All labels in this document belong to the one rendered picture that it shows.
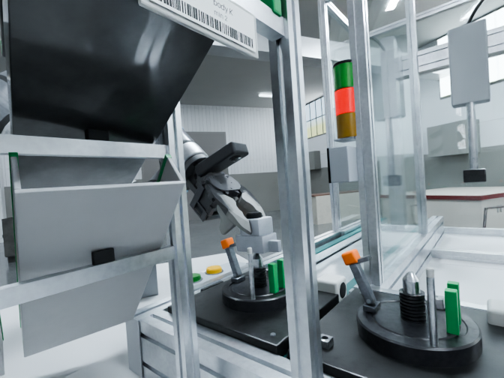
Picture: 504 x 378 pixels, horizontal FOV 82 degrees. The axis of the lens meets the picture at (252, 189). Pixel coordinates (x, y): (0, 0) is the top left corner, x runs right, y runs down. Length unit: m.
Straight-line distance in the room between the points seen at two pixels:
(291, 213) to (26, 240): 0.22
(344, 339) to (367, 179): 0.31
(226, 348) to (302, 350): 0.20
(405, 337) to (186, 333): 0.26
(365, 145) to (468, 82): 0.87
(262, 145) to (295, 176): 11.64
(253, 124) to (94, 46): 11.67
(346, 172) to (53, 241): 0.47
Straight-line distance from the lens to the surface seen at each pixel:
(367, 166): 0.62
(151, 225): 0.32
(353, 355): 0.41
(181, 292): 0.37
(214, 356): 0.44
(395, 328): 0.43
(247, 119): 11.82
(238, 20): 0.21
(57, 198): 0.26
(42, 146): 0.31
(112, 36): 0.25
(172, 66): 0.27
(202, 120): 11.24
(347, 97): 0.64
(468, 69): 1.45
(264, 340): 0.43
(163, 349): 0.54
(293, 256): 0.25
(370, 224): 0.62
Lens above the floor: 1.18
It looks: 1 degrees down
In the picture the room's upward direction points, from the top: 4 degrees counter-clockwise
